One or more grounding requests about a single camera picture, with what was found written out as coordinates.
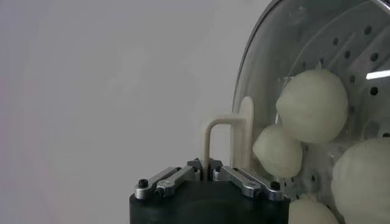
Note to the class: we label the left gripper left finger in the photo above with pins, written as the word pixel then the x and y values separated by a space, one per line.
pixel 173 181

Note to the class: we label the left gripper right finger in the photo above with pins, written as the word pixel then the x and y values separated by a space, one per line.
pixel 246 182

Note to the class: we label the white steamed baozi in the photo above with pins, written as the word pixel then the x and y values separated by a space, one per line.
pixel 277 152
pixel 307 211
pixel 314 105
pixel 362 182

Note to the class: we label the round glass lid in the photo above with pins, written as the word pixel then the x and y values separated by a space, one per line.
pixel 245 134

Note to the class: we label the stainless steel steamer basket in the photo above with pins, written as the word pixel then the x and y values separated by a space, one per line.
pixel 359 45

